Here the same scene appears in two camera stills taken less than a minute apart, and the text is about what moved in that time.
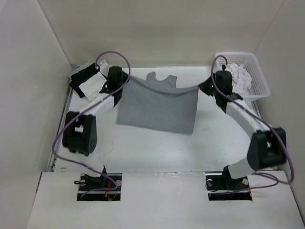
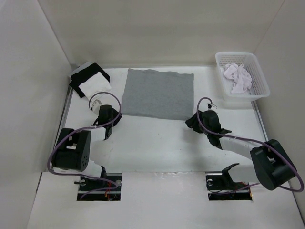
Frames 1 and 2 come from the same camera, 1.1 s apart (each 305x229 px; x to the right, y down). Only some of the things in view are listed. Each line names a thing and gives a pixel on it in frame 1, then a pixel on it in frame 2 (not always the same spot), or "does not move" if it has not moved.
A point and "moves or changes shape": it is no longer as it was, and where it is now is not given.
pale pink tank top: [241, 78] does not move
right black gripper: [203, 86] → [193, 121]
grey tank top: [150, 103] moves or changes shape
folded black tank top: [77, 79] does not move
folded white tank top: [91, 88] does not move
